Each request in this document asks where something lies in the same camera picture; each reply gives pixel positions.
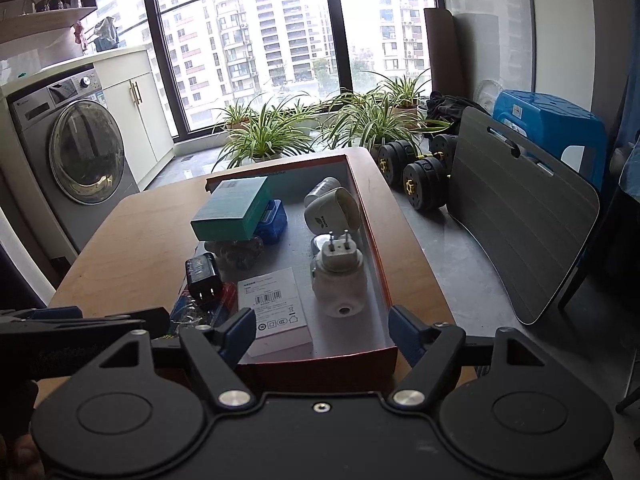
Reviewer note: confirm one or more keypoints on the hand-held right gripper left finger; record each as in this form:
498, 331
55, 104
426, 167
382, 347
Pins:
237, 335

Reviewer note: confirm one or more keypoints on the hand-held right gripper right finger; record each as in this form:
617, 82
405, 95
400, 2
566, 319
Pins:
406, 335

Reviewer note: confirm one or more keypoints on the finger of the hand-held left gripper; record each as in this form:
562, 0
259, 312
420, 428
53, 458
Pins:
150, 321
55, 312

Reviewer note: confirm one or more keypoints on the red blue printed box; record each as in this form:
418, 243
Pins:
227, 297

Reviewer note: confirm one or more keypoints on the white barcode box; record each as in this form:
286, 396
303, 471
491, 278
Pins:
275, 310

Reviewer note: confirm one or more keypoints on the black charger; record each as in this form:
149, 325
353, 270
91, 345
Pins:
202, 272

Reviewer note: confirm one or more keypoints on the clear refill bottle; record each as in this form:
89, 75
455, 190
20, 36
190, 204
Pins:
240, 252

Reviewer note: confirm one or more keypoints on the white plug-in nozzle device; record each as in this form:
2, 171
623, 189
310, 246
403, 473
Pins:
340, 285

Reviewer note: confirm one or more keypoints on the orange cardboard box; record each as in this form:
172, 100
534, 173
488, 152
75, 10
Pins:
295, 255

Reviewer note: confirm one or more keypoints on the teal box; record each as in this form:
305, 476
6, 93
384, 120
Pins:
230, 210

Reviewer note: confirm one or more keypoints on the white green leaf device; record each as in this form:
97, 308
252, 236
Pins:
325, 217

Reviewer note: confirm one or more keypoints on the white pill bottle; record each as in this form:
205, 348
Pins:
322, 187

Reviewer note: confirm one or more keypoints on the person's left hand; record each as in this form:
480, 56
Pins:
25, 457

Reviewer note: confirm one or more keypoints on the black yellow dumbbell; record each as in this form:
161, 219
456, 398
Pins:
397, 162
425, 185

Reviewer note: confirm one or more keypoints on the grey washing machine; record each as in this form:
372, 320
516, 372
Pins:
90, 155

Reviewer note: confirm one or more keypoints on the grey lap desk board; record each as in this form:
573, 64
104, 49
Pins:
520, 220

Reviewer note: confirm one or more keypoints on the black bag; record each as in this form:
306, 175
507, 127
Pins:
450, 107

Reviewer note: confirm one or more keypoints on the white fan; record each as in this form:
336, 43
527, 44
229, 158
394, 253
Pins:
487, 95

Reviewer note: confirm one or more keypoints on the blue plastic stool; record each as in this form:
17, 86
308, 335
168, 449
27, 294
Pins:
545, 115

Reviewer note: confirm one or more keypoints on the red hanging cloth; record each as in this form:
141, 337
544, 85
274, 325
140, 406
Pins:
79, 35

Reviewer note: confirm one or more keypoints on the brown leaning board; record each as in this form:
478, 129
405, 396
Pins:
440, 50

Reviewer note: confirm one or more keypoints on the black window frame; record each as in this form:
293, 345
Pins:
150, 35

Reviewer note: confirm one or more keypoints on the wooden wall shelf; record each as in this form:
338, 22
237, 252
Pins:
45, 20

